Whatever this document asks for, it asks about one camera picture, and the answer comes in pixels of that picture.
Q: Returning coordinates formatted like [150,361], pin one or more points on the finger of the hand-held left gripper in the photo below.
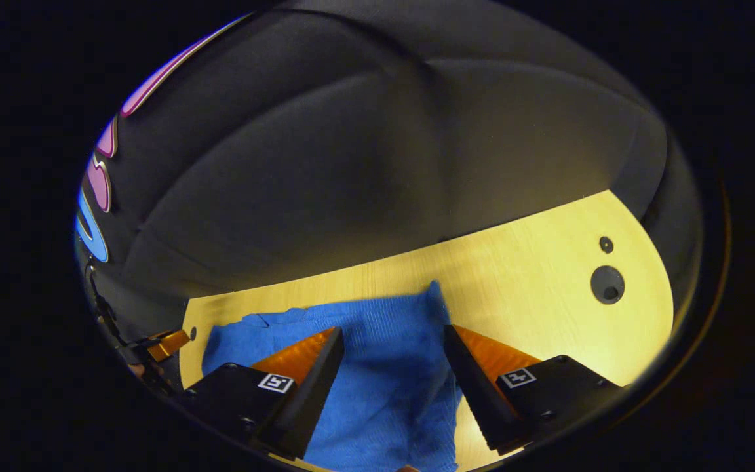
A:
[171,343]

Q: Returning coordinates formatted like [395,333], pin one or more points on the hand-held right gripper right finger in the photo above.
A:
[476,387]

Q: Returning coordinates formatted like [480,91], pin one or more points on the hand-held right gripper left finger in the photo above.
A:
[312,387]

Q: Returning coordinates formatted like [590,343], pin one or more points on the blue shirt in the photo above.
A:
[384,367]

